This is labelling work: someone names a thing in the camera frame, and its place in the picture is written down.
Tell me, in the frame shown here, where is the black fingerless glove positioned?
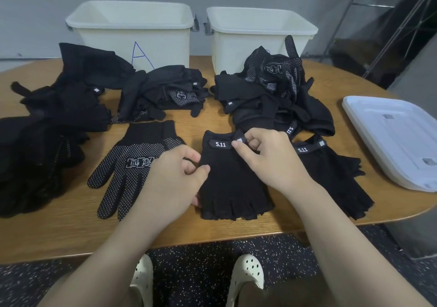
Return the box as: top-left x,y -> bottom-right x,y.
198,130 -> 274,221
294,136 -> 375,220

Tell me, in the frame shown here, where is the person's right white shoe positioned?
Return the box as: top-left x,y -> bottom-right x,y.
226,253 -> 266,307

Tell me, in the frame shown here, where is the person's white shoe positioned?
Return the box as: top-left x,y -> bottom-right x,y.
130,253 -> 154,307
226,253 -> 266,307

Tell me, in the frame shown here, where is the white flat tray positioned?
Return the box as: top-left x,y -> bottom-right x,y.
342,96 -> 437,193

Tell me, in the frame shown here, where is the white plastic bin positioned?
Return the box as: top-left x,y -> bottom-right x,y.
66,0 -> 199,72
205,6 -> 319,75

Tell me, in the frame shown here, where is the black dotted glove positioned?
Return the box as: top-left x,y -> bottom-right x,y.
87,121 -> 187,221
0,112 -> 90,217

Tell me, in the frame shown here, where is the person's right forearm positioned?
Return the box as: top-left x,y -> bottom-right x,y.
287,177 -> 431,307

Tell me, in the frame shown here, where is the pile of black gloves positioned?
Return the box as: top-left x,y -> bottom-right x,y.
10,35 -> 336,141
0,112 -> 90,217

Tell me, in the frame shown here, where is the person's right hand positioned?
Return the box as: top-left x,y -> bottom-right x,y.
231,127 -> 315,195

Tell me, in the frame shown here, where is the person's left hand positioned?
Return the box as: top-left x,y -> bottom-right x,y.
140,144 -> 211,222

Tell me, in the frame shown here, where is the person's left forearm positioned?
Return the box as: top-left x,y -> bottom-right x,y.
37,204 -> 185,307

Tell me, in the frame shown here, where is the stack of black gloves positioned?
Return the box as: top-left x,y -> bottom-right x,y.
0,112 -> 90,217

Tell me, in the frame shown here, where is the metal rack frame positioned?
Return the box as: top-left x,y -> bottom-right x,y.
321,0 -> 437,89

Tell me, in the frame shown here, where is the person's left white shoe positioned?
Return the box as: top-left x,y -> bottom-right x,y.
130,253 -> 154,307

